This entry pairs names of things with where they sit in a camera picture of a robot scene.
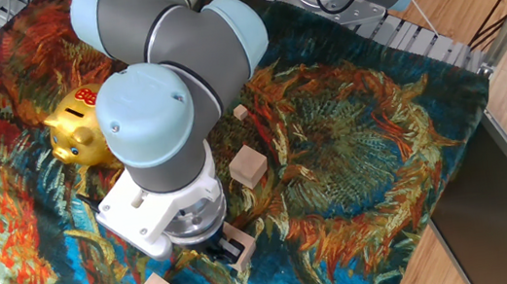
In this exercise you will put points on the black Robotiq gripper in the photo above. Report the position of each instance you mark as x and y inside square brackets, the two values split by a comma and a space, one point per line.
[208, 247]

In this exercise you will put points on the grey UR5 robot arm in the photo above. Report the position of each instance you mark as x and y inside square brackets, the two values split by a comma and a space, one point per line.
[182, 48]

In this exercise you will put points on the gold piggy bank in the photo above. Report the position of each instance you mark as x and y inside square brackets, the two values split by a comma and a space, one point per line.
[76, 136]

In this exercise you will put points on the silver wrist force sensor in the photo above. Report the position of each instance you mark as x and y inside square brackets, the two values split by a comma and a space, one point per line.
[197, 218]

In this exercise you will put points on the medium light wooden cube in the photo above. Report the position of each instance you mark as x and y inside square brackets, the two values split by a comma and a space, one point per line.
[248, 166]

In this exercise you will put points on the tiny light wooden cube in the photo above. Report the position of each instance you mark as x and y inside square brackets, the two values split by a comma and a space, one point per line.
[241, 111]

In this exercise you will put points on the sunflower painting tablecloth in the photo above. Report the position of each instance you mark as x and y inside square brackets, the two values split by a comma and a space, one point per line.
[333, 151]

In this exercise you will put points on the dark grey panel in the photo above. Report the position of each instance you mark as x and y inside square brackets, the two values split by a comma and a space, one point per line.
[489, 219]

